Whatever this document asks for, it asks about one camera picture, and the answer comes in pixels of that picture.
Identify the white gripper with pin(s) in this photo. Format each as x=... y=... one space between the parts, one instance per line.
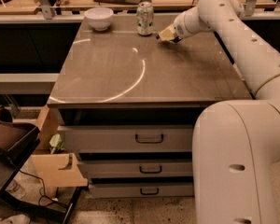
x=183 y=28

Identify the blue rxbar blueberry wrapper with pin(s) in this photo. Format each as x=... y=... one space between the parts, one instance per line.
x=175 y=40

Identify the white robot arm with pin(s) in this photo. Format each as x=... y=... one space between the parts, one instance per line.
x=235 y=143

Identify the silver green 7up can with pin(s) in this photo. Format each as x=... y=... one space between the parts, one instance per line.
x=144 y=18

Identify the white ceramic bowl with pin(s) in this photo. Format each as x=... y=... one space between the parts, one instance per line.
x=99 y=18

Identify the grey drawer cabinet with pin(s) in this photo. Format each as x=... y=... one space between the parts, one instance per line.
x=119 y=78

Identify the top grey drawer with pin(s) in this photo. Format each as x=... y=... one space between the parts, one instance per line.
x=126 y=139

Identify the grey drawer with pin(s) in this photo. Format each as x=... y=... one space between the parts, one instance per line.
x=135 y=168
x=126 y=139
x=141 y=190

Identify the middle grey drawer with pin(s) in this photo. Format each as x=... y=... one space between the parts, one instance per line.
x=135 y=168

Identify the bottom grey drawer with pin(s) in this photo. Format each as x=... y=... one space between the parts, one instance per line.
x=141 y=190

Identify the tan cardboard box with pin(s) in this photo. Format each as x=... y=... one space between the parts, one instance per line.
x=58 y=170

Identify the dark brown chair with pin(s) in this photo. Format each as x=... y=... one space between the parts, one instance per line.
x=17 y=142

